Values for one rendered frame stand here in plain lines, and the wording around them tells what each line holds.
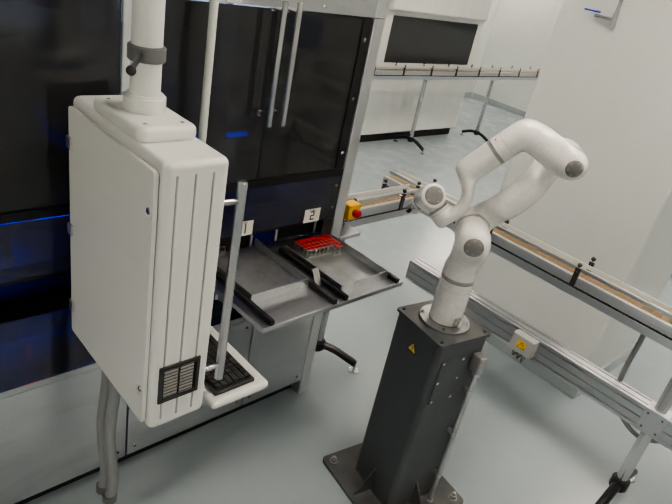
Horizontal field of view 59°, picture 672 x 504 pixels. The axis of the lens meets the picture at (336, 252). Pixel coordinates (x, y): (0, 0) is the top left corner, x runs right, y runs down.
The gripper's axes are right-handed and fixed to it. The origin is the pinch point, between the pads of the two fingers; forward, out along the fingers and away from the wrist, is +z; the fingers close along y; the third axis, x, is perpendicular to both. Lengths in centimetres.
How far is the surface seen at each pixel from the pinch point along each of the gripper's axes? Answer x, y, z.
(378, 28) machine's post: 56, 35, -3
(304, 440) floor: -46, -105, 45
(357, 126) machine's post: 36.8, 6.5, 13.6
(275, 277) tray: 17, -58, -3
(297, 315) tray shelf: 3, -60, -23
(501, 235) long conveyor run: -46, 28, 58
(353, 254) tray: 0.7, -30.4, 23.0
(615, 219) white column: -85, 79, 71
